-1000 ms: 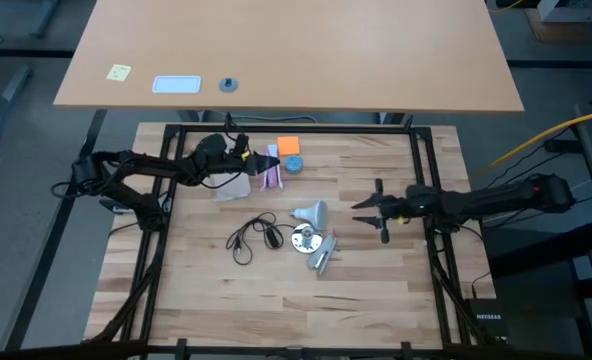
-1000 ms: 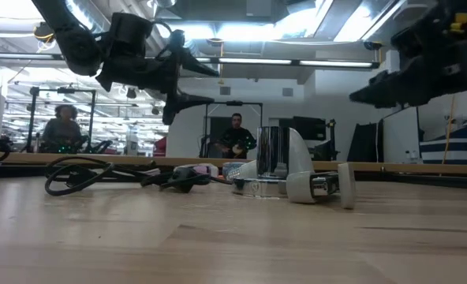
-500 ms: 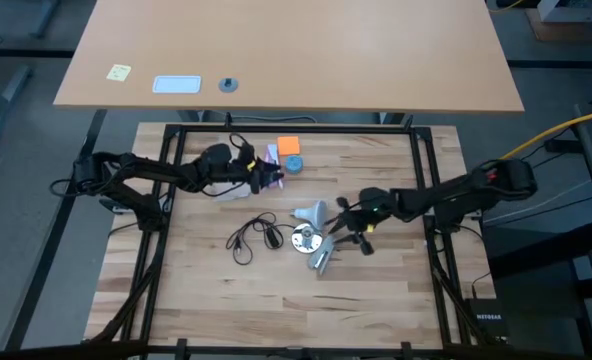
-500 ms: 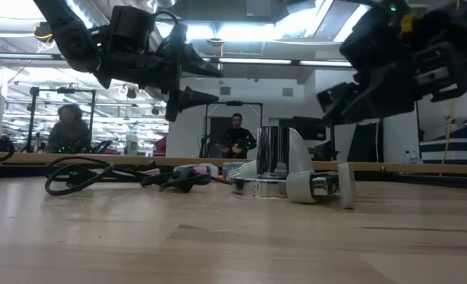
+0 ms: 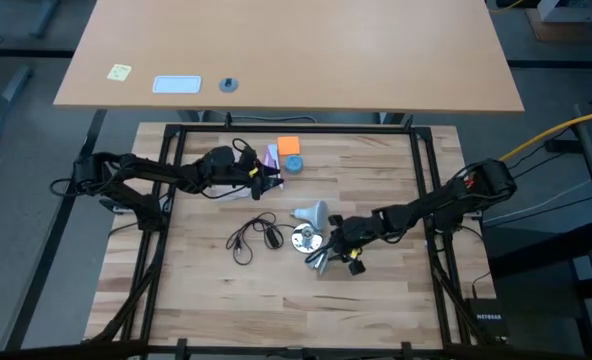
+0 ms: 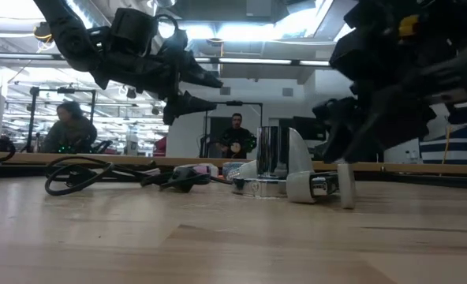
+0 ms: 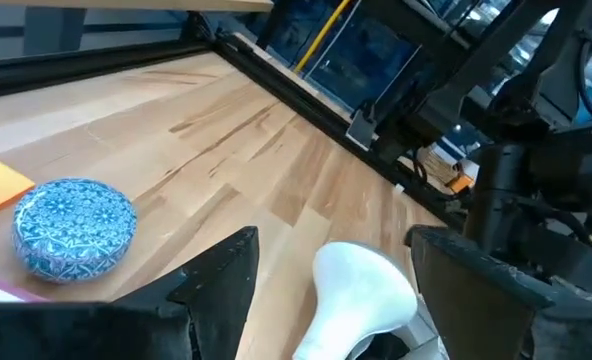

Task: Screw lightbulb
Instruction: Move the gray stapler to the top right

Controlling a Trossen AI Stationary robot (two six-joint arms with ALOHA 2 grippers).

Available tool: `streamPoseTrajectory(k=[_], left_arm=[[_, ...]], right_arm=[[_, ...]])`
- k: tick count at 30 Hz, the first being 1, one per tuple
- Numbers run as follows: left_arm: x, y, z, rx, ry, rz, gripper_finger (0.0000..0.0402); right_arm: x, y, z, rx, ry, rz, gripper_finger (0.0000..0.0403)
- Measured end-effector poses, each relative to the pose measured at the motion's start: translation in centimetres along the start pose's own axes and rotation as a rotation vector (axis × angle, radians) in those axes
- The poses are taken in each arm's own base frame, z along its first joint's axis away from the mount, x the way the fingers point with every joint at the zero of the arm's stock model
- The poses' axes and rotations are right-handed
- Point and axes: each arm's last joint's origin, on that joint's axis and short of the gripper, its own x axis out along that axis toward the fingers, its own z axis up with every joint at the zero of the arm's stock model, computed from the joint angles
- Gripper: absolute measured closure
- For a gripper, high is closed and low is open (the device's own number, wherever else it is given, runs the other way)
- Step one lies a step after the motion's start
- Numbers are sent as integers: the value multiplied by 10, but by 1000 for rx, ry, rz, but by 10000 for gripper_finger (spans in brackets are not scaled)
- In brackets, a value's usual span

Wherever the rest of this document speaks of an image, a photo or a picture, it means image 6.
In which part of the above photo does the blue white striped box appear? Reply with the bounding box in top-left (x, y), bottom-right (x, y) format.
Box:
top-left (419, 121), bottom-right (467, 166)

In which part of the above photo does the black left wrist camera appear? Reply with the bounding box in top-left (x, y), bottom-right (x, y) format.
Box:
top-left (110, 7), bottom-right (159, 47)

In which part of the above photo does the light wooden desk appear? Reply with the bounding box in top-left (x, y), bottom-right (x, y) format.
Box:
top-left (0, 151), bottom-right (467, 177)

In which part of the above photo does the black computer monitor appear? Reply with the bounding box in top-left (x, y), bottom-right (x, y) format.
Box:
top-left (292, 116), bottom-right (329, 151)

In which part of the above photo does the black lamp power cord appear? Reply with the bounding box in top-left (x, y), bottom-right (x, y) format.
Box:
top-left (43, 155), bottom-right (234, 197)

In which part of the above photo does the black background frame stand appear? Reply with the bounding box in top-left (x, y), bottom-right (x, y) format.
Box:
top-left (204, 100), bottom-right (264, 159)
top-left (27, 85), bottom-right (98, 154)

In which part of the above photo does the person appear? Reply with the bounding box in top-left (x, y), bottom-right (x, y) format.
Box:
top-left (42, 101), bottom-right (99, 155)
top-left (216, 113), bottom-right (258, 159)

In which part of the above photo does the red background bin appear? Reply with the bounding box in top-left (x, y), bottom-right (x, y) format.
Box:
top-left (153, 136), bottom-right (167, 158)

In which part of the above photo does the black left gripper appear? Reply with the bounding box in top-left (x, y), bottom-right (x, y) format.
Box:
top-left (89, 25), bottom-right (224, 126)

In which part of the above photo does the pink white stapler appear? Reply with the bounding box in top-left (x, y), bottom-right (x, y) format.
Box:
top-left (174, 163), bottom-right (220, 178)

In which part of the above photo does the hanging yellow cable reel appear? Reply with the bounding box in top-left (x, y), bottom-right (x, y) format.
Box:
top-left (33, 21), bottom-right (56, 44)

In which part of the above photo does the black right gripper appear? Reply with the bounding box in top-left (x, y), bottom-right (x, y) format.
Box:
top-left (312, 0), bottom-right (467, 163)

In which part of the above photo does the black aluminium table frame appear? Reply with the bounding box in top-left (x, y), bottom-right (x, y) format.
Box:
top-left (0, 161), bottom-right (467, 183)

